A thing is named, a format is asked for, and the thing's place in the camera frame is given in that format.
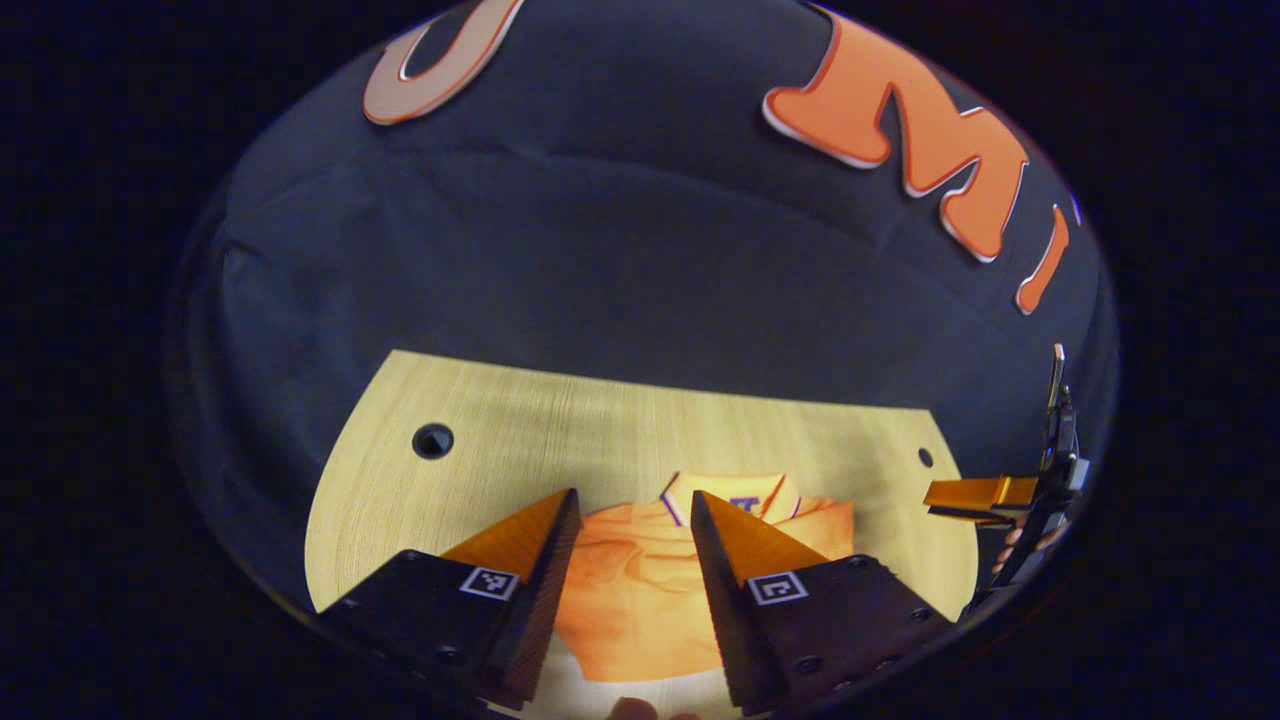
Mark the orange T-shirt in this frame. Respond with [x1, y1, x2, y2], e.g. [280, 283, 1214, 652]
[553, 470, 856, 684]

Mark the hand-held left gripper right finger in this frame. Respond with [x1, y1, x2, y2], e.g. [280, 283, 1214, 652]
[690, 490, 956, 716]

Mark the black backdrop cloth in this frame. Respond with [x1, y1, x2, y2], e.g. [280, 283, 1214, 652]
[170, 0, 1116, 611]

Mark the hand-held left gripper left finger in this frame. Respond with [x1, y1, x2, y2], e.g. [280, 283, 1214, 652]
[315, 488, 583, 713]

